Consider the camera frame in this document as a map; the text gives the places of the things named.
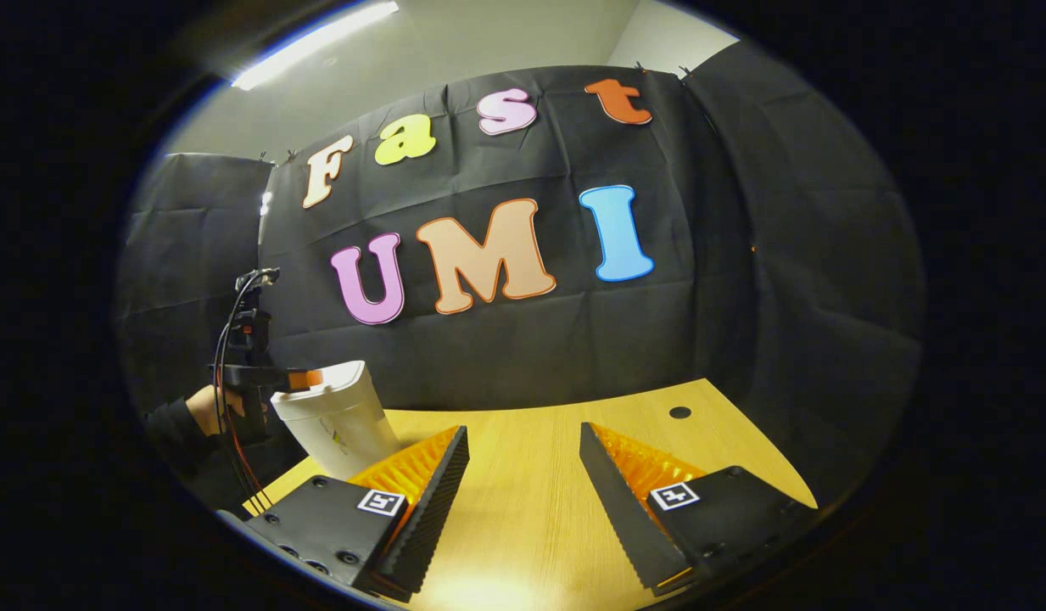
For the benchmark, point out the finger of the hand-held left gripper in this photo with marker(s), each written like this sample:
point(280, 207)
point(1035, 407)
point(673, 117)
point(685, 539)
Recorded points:
point(251, 376)

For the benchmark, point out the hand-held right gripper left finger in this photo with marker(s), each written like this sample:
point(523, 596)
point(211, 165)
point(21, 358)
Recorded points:
point(429, 518)

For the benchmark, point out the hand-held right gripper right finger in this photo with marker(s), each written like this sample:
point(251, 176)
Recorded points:
point(620, 509)

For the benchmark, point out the white desktop garbage bin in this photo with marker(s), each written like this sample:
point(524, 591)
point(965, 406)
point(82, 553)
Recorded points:
point(340, 424)

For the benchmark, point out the wooden desktop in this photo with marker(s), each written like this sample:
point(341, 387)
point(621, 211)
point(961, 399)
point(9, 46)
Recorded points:
point(522, 475)

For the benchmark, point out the black backdrop cloth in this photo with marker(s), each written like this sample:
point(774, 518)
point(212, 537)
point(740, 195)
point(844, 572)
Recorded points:
point(531, 348)

